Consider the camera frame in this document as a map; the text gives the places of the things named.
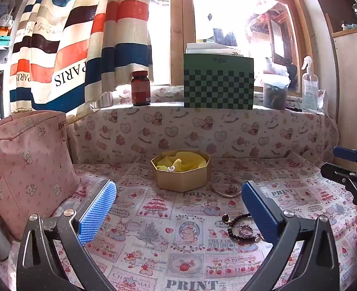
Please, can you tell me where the bear-print cloth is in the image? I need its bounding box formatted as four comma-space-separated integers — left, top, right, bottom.
67, 85, 340, 164

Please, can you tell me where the black bead bracelet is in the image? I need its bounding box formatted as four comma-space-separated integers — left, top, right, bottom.
228, 213, 264, 243

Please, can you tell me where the striped curtain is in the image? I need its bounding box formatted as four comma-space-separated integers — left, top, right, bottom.
10, 0, 153, 113

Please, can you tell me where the metal cup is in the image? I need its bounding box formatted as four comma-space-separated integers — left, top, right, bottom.
93, 91, 116, 109

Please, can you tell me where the white paper box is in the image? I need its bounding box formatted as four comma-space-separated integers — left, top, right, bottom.
186, 43, 246, 58

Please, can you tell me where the plastic container with lid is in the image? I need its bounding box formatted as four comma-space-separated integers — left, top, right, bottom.
263, 74, 291, 110

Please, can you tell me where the yellow cloth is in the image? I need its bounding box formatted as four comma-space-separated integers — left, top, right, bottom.
156, 151, 208, 172

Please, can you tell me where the silver bangle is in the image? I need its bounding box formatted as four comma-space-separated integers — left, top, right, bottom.
210, 179, 244, 199

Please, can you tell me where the wooden window frame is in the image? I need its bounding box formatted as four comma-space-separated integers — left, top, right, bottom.
151, 0, 318, 94

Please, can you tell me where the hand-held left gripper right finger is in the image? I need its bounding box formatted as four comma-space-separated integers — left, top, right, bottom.
241, 180, 340, 291

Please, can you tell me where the gold octagonal jewelry box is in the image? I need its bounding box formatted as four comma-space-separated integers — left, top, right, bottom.
150, 149, 212, 193

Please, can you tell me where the pink printed tablecloth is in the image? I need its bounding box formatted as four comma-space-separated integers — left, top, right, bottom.
0, 152, 357, 291

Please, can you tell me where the green checkered box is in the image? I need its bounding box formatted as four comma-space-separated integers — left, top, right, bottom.
183, 53, 255, 110

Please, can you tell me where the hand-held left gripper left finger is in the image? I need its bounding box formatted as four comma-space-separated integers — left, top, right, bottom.
16, 179, 118, 291

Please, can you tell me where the brown medicine bottle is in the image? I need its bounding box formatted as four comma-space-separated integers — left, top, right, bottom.
131, 70, 151, 106

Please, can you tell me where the pink bear-print bag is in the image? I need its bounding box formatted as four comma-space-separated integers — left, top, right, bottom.
0, 111, 80, 240

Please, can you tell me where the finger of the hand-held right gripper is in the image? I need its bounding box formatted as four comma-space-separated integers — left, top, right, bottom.
332, 145, 357, 170
320, 163, 357, 188

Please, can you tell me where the white wardrobe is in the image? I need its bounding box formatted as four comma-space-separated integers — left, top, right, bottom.
332, 27, 357, 158

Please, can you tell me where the clear spray bottle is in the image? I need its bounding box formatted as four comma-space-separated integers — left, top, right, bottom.
301, 56, 318, 111

